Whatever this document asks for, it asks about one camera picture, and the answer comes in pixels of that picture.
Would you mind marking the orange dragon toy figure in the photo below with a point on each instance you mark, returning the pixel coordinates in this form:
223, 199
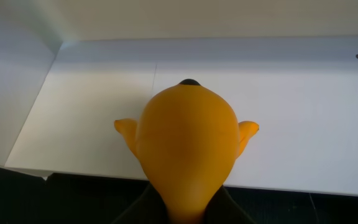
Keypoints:
186, 140

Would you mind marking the white shelf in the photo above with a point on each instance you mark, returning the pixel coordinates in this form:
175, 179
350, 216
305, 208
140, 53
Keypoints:
291, 124

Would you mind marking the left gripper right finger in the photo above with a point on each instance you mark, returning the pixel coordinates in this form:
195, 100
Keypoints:
225, 210

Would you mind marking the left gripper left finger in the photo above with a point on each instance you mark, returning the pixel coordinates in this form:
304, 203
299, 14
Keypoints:
148, 208

